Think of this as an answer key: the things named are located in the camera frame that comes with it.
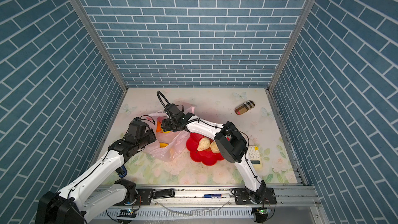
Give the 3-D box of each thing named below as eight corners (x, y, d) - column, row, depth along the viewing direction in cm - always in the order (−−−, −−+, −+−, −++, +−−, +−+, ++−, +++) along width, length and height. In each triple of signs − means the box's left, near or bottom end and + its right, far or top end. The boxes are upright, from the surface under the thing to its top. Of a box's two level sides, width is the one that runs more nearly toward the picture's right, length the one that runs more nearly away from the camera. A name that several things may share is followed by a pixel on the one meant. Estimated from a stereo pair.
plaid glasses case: (238, 116, 107) (239, 113, 104) (233, 111, 109) (234, 108, 107) (254, 106, 112) (256, 103, 110) (249, 101, 115) (250, 99, 113)
